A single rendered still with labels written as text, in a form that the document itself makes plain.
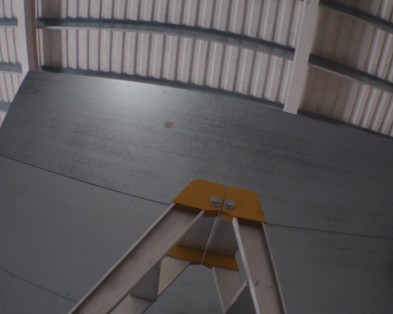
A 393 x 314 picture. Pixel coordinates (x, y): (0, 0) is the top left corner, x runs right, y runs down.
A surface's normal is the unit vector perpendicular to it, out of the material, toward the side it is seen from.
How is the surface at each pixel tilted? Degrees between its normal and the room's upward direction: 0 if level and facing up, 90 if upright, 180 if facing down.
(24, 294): 90
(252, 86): 177
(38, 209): 90
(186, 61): 177
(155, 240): 88
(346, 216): 90
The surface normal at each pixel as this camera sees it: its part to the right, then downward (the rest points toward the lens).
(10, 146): 0.07, -0.57
